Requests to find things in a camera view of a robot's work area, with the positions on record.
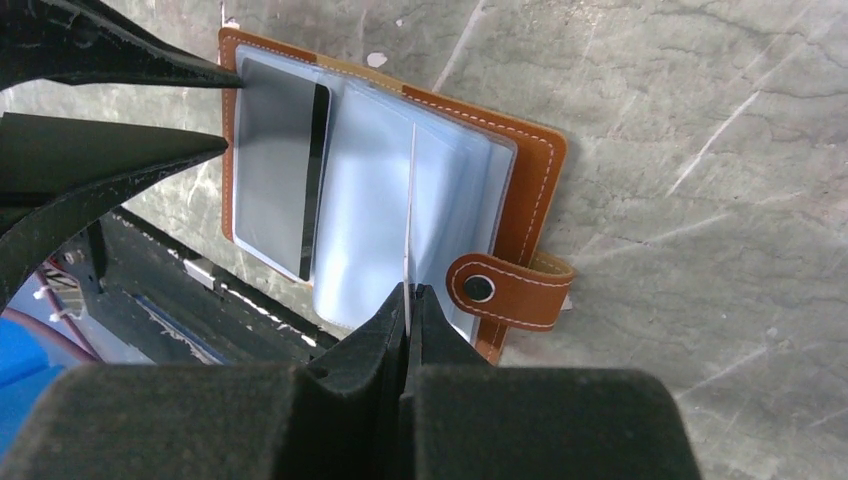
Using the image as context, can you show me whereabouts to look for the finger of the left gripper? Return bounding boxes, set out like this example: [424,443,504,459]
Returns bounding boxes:
[1,112,228,306]
[1,0,241,90]

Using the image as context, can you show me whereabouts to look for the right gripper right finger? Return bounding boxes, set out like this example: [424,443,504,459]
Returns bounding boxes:
[397,285,701,479]

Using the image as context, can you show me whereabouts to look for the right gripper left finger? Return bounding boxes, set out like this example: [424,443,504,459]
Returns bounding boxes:
[1,287,406,479]

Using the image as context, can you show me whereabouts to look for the card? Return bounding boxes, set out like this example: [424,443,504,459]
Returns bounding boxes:
[233,58,332,281]

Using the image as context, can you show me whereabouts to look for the brown leather card holder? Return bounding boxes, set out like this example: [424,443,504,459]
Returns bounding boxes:
[218,27,575,363]

